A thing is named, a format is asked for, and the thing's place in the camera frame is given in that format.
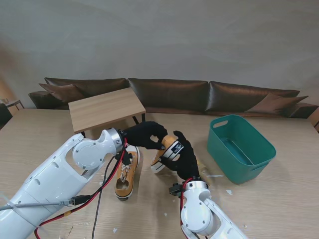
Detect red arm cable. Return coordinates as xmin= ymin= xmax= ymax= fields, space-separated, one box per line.
xmin=179 ymin=183 xmax=187 ymax=226
xmin=34 ymin=138 xmax=128 ymax=239

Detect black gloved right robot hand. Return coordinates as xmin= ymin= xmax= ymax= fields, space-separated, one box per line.
xmin=160 ymin=130 xmax=200 ymax=180

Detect yellow canvas sneaker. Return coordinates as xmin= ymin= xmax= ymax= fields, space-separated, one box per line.
xmin=151 ymin=135 xmax=185 ymax=174
xmin=114 ymin=146 xmax=141 ymax=201

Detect green plastic basin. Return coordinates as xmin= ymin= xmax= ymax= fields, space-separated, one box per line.
xmin=206 ymin=114 xmax=277 ymax=185

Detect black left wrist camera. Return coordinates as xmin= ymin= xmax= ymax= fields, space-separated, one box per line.
xmin=122 ymin=149 xmax=133 ymax=165

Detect grey network cable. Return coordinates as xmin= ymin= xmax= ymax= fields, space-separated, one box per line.
xmin=0 ymin=196 xmax=91 ymax=211

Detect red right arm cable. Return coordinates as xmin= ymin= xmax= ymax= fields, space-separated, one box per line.
xmin=179 ymin=183 xmax=187 ymax=226

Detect red left arm cable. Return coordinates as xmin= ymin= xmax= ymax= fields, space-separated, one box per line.
xmin=34 ymin=138 xmax=128 ymax=239

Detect grey braided cable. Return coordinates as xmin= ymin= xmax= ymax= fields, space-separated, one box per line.
xmin=91 ymin=155 xmax=114 ymax=239

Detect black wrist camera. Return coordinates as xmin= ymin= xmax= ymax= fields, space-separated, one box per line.
xmin=122 ymin=149 xmax=133 ymax=165
xmin=168 ymin=183 xmax=183 ymax=198

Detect brown leather throw pillow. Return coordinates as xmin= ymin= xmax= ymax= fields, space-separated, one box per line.
xmin=245 ymin=92 xmax=309 ymax=114
xmin=39 ymin=83 xmax=83 ymax=103

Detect light wooden cabinet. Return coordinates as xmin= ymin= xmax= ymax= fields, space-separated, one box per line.
xmin=309 ymin=109 xmax=319 ymax=132

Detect wooden brush yellow bristles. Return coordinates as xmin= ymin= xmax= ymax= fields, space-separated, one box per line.
xmin=196 ymin=159 xmax=208 ymax=173

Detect small wooden black-legged stand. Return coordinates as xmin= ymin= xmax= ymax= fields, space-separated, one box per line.
xmin=68 ymin=87 xmax=147 ymax=139

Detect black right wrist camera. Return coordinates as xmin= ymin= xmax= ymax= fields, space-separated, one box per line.
xmin=168 ymin=183 xmax=183 ymax=198

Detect dark chair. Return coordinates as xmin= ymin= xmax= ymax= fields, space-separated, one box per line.
xmin=0 ymin=103 xmax=13 ymax=130

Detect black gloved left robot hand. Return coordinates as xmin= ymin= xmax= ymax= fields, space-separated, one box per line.
xmin=124 ymin=121 xmax=168 ymax=151

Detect brown leather sofa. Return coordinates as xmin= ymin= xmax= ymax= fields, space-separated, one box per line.
xmin=28 ymin=77 xmax=319 ymax=119

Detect wooden side table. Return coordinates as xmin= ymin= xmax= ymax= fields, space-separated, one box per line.
xmin=0 ymin=98 xmax=25 ymax=111

